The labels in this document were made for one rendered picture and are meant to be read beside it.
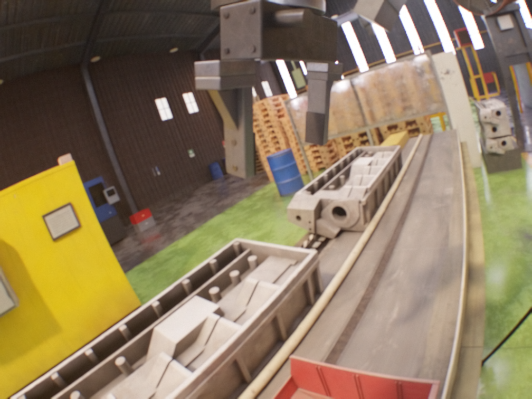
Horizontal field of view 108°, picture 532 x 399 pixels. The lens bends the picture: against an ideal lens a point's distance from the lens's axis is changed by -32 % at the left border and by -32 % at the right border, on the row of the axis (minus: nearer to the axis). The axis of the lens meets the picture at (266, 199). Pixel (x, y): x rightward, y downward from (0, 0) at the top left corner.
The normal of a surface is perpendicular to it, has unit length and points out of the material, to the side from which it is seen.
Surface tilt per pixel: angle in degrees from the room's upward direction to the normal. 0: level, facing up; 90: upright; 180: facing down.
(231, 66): 115
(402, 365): 0
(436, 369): 1
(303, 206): 38
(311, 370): 88
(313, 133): 87
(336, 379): 88
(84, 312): 90
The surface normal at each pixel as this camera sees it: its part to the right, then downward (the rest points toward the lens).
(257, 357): 0.79, 0.04
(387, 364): -0.34, -0.91
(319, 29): 0.76, 0.30
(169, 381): -0.48, -0.60
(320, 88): -0.65, 0.36
